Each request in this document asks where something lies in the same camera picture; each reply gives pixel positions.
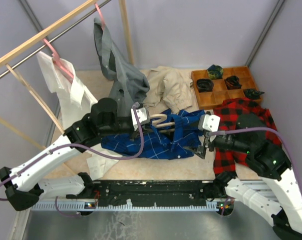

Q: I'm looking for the wooden clothes rack frame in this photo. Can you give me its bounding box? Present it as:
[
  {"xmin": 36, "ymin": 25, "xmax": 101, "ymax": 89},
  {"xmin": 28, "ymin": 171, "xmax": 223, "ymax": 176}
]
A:
[{"xmin": 0, "ymin": 0, "xmax": 135, "ymax": 176}]

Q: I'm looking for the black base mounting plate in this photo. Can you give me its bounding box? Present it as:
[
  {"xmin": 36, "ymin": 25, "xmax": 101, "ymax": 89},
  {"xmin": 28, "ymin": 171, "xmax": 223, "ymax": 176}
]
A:
[{"xmin": 65, "ymin": 178, "xmax": 216, "ymax": 207}]

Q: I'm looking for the beige hanger back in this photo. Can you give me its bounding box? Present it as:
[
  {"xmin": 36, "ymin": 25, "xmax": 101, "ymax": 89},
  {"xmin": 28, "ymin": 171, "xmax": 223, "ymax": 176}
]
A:
[{"xmin": 6, "ymin": 64, "xmax": 65, "ymax": 134}]

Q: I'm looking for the beige shirt on table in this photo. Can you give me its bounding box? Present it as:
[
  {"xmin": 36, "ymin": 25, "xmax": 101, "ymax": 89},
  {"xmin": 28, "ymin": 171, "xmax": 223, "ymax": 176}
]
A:
[{"xmin": 143, "ymin": 66, "xmax": 193, "ymax": 113}]

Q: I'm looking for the white shirt on hanger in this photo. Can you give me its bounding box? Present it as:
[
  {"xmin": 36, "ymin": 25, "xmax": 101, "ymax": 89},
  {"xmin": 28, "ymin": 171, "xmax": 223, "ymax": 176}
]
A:
[{"xmin": 36, "ymin": 52, "xmax": 122, "ymax": 180}]

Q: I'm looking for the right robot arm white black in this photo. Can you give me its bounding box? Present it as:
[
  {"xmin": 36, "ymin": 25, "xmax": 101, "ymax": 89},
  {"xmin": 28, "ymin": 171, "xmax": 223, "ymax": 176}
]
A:
[{"xmin": 189, "ymin": 114, "xmax": 302, "ymax": 240}]

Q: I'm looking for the pink hanger under white shirt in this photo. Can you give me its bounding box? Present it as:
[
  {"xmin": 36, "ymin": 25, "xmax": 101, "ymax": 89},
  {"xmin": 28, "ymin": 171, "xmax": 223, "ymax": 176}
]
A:
[{"xmin": 42, "ymin": 38, "xmax": 74, "ymax": 83}]

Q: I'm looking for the pink hanger under grey shirt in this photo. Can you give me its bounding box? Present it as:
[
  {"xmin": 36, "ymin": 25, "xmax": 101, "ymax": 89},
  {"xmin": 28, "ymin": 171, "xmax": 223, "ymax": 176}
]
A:
[{"xmin": 95, "ymin": 3, "xmax": 105, "ymax": 31}]

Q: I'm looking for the blue plaid shirt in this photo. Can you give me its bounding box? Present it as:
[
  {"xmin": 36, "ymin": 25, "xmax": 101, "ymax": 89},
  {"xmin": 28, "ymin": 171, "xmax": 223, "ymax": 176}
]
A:
[{"xmin": 101, "ymin": 109, "xmax": 205, "ymax": 160}]

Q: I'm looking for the beige hanger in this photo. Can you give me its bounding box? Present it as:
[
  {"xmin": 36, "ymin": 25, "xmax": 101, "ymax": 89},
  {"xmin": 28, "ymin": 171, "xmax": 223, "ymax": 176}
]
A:
[
  {"xmin": 6, "ymin": 64, "xmax": 65, "ymax": 134},
  {"xmin": 150, "ymin": 113, "xmax": 175, "ymax": 133}
]

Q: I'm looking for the wooden compartment tray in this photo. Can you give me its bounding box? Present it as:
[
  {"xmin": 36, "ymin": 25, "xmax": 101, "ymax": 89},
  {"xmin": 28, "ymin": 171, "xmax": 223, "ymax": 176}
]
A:
[{"xmin": 191, "ymin": 66, "xmax": 258, "ymax": 110}]

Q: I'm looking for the black rolled cloth middle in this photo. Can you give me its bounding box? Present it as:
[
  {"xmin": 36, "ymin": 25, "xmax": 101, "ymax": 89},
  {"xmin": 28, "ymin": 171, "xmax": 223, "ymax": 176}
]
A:
[{"xmin": 224, "ymin": 75, "xmax": 242, "ymax": 90}]

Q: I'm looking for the grey shirt on hanger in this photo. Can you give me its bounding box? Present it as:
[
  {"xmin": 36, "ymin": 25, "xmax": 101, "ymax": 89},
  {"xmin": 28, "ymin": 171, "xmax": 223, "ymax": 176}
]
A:
[{"xmin": 93, "ymin": 18, "xmax": 150, "ymax": 117}]

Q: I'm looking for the green blue rolled cloth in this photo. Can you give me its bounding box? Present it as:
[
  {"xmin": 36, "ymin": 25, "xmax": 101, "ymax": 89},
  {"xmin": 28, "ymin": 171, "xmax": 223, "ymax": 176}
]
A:
[{"xmin": 207, "ymin": 64, "xmax": 224, "ymax": 80}]

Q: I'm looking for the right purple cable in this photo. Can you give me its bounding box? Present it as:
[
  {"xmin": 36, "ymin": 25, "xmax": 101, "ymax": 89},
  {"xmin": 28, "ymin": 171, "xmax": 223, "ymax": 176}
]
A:
[{"xmin": 208, "ymin": 126, "xmax": 302, "ymax": 240}]

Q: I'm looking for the purple cable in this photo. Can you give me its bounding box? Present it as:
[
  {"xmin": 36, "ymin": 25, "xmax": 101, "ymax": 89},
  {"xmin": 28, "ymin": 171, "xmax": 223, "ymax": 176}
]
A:
[
  {"xmin": 208, "ymin": 126, "xmax": 302, "ymax": 240},
  {"xmin": 0, "ymin": 104, "xmax": 145, "ymax": 217}
]

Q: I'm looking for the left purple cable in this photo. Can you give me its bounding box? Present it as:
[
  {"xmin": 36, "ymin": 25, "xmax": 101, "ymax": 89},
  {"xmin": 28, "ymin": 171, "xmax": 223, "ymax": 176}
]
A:
[{"xmin": 0, "ymin": 104, "xmax": 145, "ymax": 217}]

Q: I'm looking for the metal hanging rod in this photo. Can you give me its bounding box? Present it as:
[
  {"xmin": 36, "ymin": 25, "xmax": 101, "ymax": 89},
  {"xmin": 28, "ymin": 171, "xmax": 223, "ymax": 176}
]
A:
[{"xmin": 0, "ymin": 0, "xmax": 97, "ymax": 68}]

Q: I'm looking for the red black plaid shirt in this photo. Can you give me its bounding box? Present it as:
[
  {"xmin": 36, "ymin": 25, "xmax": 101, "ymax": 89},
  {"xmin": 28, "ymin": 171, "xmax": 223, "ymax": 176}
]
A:
[{"xmin": 213, "ymin": 98, "xmax": 277, "ymax": 176}]

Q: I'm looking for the beige hanger front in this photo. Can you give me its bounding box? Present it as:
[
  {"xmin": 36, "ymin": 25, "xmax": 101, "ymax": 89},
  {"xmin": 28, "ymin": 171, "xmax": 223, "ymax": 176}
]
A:
[{"xmin": 150, "ymin": 113, "xmax": 175, "ymax": 133}]

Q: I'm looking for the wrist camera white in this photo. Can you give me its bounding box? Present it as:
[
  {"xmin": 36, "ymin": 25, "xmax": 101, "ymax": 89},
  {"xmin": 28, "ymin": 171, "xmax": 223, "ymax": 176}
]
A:
[
  {"xmin": 131, "ymin": 107, "xmax": 150, "ymax": 131},
  {"xmin": 198, "ymin": 114, "xmax": 220, "ymax": 132}
]

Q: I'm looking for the aluminium rail with cable duct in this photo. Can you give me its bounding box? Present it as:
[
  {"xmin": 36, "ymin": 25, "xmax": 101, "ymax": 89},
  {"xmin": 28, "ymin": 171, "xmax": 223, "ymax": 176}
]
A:
[{"xmin": 20, "ymin": 180, "xmax": 293, "ymax": 212}]

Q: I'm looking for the black rolled cloth left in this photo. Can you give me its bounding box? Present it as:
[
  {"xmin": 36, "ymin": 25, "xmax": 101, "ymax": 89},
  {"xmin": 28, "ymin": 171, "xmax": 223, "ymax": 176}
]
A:
[{"xmin": 196, "ymin": 78, "xmax": 214, "ymax": 93}]

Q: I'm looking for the black rolled cloth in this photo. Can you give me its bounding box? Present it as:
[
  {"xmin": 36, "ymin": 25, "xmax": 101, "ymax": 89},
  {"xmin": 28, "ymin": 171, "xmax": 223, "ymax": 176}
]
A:
[
  {"xmin": 224, "ymin": 75, "xmax": 242, "ymax": 90},
  {"xmin": 196, "ymin": 78, "xmax": 214, "ymax": 93}
]

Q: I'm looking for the dark rolled cloth right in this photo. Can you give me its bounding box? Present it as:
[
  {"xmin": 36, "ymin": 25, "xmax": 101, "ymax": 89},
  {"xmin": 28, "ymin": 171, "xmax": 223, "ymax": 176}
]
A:
[{"xmin": 243, "ymin": 88, "xmax": 265, "ymax": 100}]

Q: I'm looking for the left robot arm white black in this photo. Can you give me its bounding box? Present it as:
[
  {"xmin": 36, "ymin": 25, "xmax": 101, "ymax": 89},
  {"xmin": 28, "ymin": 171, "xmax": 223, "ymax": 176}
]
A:
[{"xmin": 0, "ymin": 97, "xmax": 150, "ymax": 211}]

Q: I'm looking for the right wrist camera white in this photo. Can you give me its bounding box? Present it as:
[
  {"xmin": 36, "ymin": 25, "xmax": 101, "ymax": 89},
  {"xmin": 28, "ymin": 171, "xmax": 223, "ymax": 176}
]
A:
[{"xmin": 198, "ymin": 114, "xmax": 220, "ymax": 132}]

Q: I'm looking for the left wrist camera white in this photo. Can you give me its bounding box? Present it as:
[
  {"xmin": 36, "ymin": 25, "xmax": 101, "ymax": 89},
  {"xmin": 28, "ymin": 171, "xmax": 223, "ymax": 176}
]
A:
[{"xmin": 131, "ymin": 107, "xmax": 150, "ymax": 131}]

